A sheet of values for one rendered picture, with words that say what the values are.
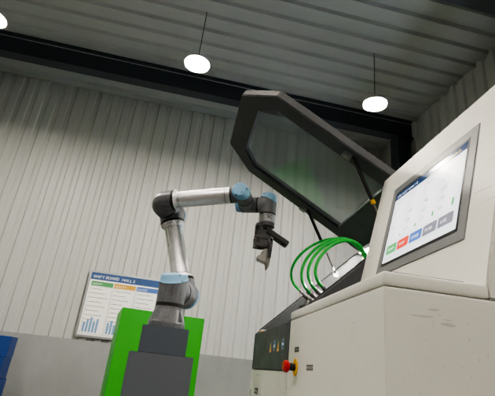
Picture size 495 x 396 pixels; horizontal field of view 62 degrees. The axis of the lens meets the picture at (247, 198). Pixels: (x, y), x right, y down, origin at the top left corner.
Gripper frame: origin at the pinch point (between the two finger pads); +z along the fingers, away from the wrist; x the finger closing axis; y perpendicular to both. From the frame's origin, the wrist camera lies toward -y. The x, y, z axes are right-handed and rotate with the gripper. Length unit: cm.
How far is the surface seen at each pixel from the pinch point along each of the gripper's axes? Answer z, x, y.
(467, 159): -14, 92, -34
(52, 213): -203, -635, 316
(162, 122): -451, -641, 147
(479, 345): 35, 105, -22
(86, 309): -30, -632, 209
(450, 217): 2, 89, -30
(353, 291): 25, 90, -3
